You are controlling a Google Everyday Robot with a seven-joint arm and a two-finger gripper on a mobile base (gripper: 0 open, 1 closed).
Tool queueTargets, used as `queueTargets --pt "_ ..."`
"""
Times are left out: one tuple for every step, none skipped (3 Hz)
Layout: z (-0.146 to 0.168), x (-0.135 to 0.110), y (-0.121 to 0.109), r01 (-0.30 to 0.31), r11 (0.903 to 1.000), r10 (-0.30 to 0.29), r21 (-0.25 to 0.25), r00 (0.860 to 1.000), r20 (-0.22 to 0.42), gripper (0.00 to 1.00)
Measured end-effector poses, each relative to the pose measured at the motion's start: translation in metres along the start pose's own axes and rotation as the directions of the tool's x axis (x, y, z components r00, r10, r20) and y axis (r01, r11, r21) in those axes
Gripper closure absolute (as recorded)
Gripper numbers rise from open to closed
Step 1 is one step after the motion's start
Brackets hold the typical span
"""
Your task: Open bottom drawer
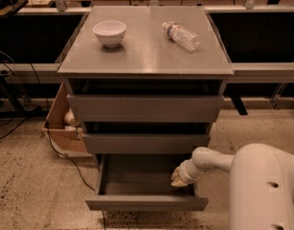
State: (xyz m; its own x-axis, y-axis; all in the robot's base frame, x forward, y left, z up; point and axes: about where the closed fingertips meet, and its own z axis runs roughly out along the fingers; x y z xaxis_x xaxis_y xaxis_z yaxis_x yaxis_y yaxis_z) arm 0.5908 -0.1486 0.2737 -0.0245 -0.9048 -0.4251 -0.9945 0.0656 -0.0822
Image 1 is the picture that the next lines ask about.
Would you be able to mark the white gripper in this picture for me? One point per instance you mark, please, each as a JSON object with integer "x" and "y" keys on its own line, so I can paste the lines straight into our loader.
{"x": 184, "y": 174}

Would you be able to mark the grey bottom drawer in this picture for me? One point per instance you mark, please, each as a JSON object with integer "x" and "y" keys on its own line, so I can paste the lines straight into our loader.
{"x": 141, "y": 182}

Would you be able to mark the grey drawer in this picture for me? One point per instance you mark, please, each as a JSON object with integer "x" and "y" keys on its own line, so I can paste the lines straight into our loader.
{"x": 144, "y": 143}
{"x": 141, "y": 182}
{"x": 153, "y": 109}

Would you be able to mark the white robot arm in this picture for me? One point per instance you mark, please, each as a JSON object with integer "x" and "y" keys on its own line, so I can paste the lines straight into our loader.
{"x": 261, "y": 184}

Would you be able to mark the grey middle drawer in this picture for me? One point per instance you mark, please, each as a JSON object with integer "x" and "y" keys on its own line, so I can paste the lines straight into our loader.
{"x": 144, "y": 143}

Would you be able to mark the grey drawer cabinet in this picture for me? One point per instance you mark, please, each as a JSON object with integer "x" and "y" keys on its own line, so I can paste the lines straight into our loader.
{"x": 146, "y": 63}

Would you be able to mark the grey top drawer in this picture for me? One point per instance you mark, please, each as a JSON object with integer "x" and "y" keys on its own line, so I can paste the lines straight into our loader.
{"x": 153, "y": 109}

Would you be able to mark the cardboard box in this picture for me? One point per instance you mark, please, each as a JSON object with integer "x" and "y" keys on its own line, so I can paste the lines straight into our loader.
{"x": 65, "y": 139}

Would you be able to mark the white cup in box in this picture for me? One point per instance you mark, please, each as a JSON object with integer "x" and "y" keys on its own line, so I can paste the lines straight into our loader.
{"x": 70, "y": 120}

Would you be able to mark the clear plastic water bottle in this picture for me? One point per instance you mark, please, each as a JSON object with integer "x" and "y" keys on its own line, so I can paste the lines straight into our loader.
{"x": 182, "y": 36}

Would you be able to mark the white ceramic bowl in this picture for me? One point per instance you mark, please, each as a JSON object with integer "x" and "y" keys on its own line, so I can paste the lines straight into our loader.
{"x": 110, "y": 33}

